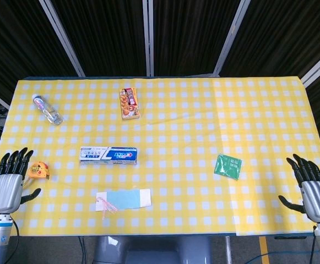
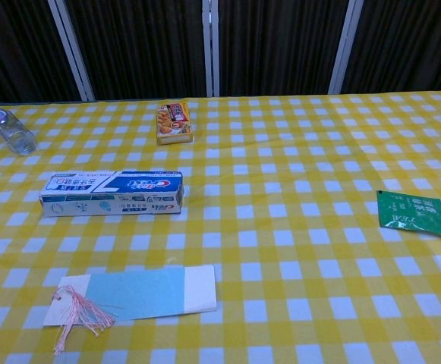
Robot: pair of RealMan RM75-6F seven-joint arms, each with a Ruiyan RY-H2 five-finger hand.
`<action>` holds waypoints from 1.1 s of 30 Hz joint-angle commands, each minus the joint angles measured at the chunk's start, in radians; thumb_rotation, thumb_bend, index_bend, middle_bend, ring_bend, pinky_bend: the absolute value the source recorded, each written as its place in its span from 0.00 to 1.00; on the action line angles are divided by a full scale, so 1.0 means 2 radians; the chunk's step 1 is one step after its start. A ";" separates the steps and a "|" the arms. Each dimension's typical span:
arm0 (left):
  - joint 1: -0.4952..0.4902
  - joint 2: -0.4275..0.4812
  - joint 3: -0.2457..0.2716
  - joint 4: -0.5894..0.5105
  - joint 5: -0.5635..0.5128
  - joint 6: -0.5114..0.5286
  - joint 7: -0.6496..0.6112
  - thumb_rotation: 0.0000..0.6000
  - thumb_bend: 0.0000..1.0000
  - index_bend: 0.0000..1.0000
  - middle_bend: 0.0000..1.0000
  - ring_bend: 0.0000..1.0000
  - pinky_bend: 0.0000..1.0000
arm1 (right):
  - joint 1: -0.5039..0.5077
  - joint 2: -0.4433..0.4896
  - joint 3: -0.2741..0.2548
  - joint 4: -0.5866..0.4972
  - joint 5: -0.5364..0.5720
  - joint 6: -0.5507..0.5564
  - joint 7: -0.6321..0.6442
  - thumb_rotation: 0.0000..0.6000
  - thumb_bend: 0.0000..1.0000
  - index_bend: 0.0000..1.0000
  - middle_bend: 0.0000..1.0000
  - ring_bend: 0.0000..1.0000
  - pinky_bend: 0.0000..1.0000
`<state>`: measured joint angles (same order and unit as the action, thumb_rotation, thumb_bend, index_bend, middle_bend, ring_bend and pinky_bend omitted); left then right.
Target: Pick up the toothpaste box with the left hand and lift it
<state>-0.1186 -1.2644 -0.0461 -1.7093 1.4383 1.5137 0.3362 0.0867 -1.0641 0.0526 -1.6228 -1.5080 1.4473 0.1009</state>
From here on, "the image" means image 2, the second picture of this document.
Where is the clear plastic water bottle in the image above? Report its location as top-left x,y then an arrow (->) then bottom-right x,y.
0,108 -> 38,156

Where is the green tea sachet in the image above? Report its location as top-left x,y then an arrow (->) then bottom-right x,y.
376,190 -> 441,238

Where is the white partition frame post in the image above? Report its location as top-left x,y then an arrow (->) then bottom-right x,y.
327,0 -> 366,95
201,0 -> 221,98
47,0 -> 96,102

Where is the yellow white checkered tablecloth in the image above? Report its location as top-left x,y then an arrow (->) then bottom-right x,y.
0,89 -> 441,364

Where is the yellow red curry box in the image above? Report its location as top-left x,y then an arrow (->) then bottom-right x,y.
156,100 -> 195,147

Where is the pink bookmark tassel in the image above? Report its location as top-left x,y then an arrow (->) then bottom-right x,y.
53,285 -> 116,356

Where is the blue white paper bookmark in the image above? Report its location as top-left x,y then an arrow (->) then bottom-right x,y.
43,264 -> 219,327

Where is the white blue toothpaste box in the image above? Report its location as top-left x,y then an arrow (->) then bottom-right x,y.
39,170 -> 185,218

